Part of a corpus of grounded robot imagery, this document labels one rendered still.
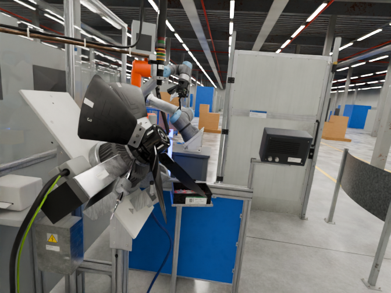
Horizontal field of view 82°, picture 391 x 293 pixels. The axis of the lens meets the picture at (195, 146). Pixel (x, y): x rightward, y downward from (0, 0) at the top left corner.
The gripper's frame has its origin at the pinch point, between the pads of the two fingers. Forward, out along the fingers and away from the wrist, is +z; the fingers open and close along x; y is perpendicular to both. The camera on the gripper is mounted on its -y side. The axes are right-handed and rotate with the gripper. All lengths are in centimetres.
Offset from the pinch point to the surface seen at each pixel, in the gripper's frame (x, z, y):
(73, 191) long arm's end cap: -86, 64, 40
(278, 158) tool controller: 12, 28, 75
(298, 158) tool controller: 17, 25, 85
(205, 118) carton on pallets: 722, -276, -365
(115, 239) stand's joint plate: -46, 84, 21
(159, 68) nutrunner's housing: -58, 9, 31
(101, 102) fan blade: -81, 36, 33
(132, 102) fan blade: -56, 24, 19
